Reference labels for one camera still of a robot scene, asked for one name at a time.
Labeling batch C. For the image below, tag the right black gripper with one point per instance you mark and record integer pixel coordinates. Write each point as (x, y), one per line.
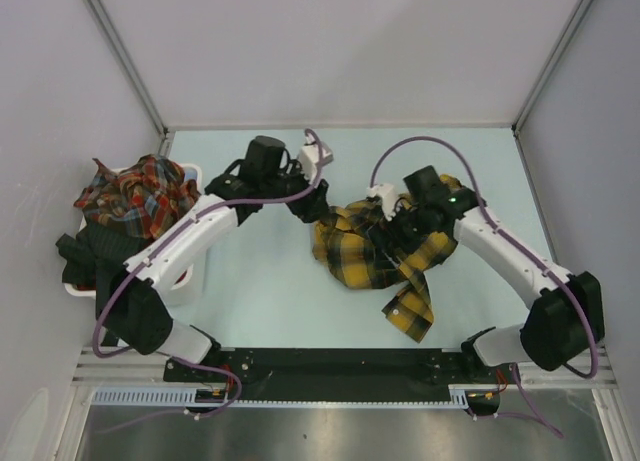
(392, 233)

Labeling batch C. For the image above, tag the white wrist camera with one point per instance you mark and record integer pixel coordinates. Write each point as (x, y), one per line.
(313, 156)
(391, 201)

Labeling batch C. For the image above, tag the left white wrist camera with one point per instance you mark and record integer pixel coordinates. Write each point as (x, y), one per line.
(313, 156)

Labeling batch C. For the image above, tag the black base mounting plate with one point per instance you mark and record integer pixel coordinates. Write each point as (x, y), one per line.
(354, 375)

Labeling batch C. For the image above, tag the red blue plaid shirt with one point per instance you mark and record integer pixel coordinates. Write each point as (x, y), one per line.
(143, 201)

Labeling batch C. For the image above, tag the white laundry basket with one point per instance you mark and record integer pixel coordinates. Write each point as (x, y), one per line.
(173, 298)

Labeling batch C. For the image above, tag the red black plaid shirt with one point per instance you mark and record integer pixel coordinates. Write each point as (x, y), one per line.
(184, 279)

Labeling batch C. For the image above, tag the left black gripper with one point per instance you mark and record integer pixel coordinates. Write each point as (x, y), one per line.
(312, 206)

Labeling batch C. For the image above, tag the yellow plaid shirt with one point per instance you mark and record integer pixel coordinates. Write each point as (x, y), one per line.
(341, 243)

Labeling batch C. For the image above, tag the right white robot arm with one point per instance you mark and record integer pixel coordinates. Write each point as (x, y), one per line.
(565, 313)

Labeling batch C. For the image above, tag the right aluminium frame post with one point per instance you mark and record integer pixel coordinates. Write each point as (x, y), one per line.
(559, 49)

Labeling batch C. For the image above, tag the dark striped shirt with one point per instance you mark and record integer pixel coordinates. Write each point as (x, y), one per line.
(94, 256)

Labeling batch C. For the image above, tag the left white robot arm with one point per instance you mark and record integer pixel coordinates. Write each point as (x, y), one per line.
(131, 296)

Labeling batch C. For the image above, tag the left aluminium frame post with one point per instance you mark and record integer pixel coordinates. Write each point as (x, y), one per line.
(111, 36)

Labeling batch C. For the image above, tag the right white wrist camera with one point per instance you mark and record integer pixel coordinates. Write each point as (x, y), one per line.
(391, 201)

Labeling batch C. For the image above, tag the aluminium front rail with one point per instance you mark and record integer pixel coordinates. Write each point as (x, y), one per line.
(133, 369)

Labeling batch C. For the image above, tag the aluminium frame post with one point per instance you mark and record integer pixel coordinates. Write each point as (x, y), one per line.
(559, 49)
(111, 36)

